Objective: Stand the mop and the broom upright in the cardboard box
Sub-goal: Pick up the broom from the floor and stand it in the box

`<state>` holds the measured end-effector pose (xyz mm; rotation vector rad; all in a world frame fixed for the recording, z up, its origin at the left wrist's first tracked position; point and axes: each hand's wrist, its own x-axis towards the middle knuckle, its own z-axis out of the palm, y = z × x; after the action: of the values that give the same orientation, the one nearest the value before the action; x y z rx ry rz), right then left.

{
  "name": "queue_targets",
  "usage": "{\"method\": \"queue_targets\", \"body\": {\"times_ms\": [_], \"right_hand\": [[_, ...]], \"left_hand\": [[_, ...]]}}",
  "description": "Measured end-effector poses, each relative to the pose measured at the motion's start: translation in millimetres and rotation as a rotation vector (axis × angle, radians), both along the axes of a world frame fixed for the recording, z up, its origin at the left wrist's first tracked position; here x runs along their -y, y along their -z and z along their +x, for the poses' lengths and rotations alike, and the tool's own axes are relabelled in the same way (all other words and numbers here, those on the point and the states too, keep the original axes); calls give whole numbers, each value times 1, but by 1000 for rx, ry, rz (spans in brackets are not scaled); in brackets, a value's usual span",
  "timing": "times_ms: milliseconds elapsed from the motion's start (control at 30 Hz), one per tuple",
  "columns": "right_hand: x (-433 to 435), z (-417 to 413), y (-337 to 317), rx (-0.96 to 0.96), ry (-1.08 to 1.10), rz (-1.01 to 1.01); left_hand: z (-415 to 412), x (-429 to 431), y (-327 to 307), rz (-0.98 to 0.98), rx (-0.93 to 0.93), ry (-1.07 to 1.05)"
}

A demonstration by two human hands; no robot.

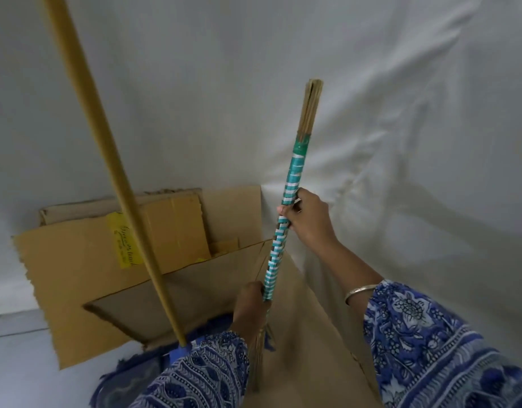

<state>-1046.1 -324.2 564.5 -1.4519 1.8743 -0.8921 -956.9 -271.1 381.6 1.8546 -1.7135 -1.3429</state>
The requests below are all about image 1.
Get white cloth backdrop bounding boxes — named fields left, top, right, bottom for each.
left=0, top=0, right=522, bottom=366

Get yellow wooden mop stick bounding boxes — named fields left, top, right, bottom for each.
left=40, top=0, right=189, bottom=348

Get person's right forearm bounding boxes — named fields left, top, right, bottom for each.
left=316, top=235, right=522, bottom=408

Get torn-edged cardboard sheet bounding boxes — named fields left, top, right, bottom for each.
left=39, top=188, right=203, bottom=227

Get person's right hand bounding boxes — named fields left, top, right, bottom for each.
left=277, top=188, right=338, bottom=252

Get plain brown cardboard sheet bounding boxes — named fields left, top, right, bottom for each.
left=198, top=185, right=264, bottom=256

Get cardboard sheet with yellow label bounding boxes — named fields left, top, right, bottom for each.
left=12, top=194, right=213, bottom=370

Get yellow label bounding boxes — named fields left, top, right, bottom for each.
left=107, top=211, right=144, bottom=269

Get teal white grass broom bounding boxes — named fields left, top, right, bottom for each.
left=249, top=78, right=324, bottom=392

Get silver bangle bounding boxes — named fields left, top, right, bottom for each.
left=344, top=284, right=379, bottom=306

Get large open cardboard box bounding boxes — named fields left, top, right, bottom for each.
left=83, top=239, right=383, bottom=408

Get person's left hand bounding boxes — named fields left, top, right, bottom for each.
left=231, top=281, right=272, bottom=336

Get blue mop head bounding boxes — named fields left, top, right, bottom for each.
left=89, top=313, right=245, bottom=408

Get person's left forearm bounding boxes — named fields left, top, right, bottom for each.
left=128, top=330, right=250, bottom=408

